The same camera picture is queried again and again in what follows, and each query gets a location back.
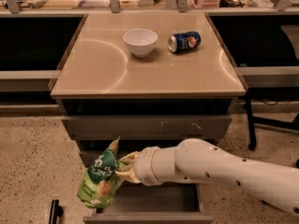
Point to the white bowl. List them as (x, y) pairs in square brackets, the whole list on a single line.
[(140, 42)]

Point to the green rice chip bag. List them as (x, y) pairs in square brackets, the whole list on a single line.
[(100, 181)]

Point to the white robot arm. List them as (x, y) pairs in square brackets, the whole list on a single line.
[(197, 161)]

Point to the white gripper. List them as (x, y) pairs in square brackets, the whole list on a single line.
[(144, 165)]

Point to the grey drawer cabinet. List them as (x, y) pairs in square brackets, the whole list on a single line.
[(101, 77)]

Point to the black object on floor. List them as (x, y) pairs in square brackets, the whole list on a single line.
[(56, 212)]

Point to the black table leg with caster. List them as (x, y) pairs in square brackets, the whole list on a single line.
[(252, 135)]

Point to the blue pepsi can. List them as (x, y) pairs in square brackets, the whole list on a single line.
[(184, 41)]

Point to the top grey drawer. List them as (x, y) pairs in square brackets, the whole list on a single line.
[(147, 127)]

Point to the bottom grey drawer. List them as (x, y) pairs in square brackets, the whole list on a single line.
[(170, 203)]

